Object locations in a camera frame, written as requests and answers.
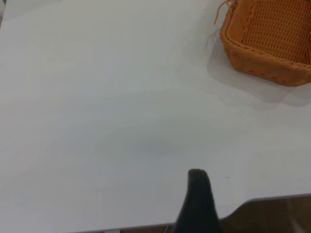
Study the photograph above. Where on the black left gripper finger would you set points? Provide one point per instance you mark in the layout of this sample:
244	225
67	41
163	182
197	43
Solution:
198	204

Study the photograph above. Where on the orange-brown wicker basket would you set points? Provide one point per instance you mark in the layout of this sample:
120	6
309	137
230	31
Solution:
267	31

